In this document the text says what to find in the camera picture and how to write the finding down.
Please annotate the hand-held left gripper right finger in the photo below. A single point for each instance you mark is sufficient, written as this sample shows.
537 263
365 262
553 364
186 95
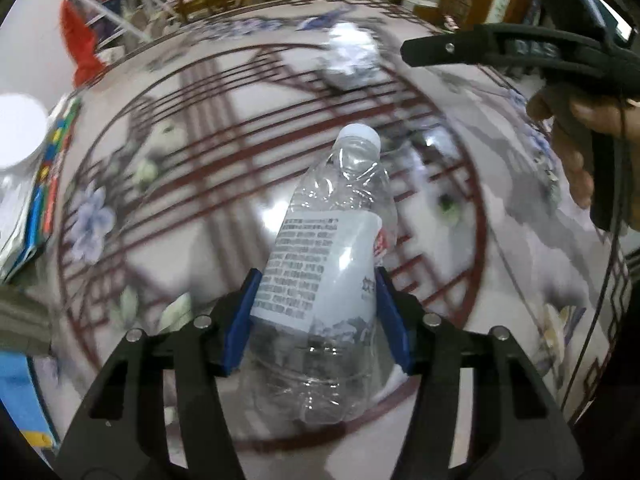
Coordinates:
392 325

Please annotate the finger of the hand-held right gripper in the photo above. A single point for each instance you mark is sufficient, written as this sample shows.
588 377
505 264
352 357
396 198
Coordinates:
450 49

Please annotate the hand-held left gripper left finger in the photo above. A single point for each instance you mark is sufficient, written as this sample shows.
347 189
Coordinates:
240 330

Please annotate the clear plastic bottle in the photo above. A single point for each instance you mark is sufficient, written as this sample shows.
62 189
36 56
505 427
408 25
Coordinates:
325 260

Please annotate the person's right hand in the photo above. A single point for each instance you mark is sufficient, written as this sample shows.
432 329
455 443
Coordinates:
575 175

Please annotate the crumpled white paper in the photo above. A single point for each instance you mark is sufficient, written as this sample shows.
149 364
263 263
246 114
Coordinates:
350 52

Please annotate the grey striped book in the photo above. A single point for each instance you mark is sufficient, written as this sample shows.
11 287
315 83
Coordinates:
25 320

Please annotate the blue yellow book stand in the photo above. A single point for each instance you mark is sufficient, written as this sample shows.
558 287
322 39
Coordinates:
20 385

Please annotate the coloured pencils bundle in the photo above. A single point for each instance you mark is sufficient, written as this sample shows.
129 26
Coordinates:
50 185

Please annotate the white desk lamp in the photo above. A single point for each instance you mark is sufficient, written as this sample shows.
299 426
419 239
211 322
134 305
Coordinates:
17 127

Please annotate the red cloth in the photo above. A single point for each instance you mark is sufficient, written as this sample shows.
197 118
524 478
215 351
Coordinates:
80 40

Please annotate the white magazine rack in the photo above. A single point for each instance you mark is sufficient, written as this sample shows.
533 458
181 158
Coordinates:
120 15

